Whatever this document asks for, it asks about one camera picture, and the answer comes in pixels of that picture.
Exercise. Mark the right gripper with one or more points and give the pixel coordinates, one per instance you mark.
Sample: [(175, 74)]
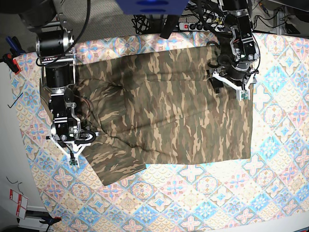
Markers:
[(67, 130)]

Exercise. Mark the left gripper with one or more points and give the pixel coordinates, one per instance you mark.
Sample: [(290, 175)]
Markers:
[(224, 66)]

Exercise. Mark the camouflage T-shirt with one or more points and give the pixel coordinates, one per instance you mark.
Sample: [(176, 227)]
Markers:
[(160, 108)]

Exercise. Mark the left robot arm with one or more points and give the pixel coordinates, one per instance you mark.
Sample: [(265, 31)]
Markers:
[(238, 50)]

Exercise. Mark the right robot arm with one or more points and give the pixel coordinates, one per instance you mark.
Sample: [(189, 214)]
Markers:
[(55, 47)]

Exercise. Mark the black allen key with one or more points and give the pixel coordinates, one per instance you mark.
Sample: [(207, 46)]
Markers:
[(15, 101)]

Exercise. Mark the white power strip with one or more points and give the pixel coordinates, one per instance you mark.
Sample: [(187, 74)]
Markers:
[(187, 26)]

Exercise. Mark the red white label card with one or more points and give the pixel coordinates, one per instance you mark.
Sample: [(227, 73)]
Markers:
[(21, 203)]

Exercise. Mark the red black clamp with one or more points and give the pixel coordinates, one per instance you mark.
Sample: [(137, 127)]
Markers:
[(12, 63)]

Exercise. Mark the blue orange bottom clamp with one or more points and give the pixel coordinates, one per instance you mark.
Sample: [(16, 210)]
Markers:
[(49, 221)]

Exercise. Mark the patterned tile tablecloth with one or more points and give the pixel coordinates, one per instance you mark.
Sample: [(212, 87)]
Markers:
[(271, 184)]

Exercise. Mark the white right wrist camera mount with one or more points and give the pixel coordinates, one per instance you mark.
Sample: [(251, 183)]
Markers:
[(73, 149)]

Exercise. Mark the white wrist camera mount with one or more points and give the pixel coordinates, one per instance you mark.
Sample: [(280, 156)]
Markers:
[(241, 87), (73, 149)]

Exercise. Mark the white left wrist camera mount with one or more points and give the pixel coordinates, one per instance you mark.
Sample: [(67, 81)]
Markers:
[(241, 87)]

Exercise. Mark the black wire basket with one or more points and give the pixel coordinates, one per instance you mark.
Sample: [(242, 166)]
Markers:
[(141, 24)]

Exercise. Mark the blue camera housing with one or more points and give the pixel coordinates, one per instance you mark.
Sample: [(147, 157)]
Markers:
[(152, 7)]

